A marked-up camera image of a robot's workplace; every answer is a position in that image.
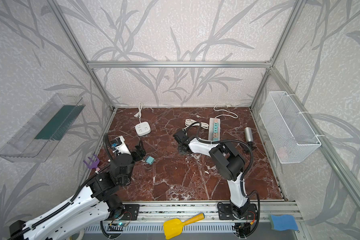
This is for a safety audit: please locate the white wire mesh basket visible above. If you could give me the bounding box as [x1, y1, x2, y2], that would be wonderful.
[260, 91, 322, 164]

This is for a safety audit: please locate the purple plastic fork toy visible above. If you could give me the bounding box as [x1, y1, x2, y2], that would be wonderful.
[83, 154, 100, 172]

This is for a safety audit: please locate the metal cylinder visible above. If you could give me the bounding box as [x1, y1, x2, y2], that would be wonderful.
[244, 127, 254, 143]

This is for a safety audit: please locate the teal plug adapter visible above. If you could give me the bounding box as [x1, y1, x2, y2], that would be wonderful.
[145, 156, 155, 165]

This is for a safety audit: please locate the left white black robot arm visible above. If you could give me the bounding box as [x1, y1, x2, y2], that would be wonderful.
[10, 137, 146, 240]

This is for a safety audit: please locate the blue sponge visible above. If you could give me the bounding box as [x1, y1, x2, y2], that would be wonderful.
[269, 215, 299, 231]

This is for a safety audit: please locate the clear plastic wall bin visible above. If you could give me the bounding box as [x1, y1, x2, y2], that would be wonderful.
[0, 94, 86, 163]

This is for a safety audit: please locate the long white multicolour power strip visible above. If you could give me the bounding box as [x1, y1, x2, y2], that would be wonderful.
[208, 118, 221, 142]

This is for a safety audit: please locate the white square power socket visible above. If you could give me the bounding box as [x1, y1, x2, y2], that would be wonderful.
[135, 122, 151, 137]

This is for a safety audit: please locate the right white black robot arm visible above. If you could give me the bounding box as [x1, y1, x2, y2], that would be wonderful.
[173, 130, 260, 220]

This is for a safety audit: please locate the yellow plastic scoop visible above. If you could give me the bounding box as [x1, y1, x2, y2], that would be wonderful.
[163, 213, 205, 240]

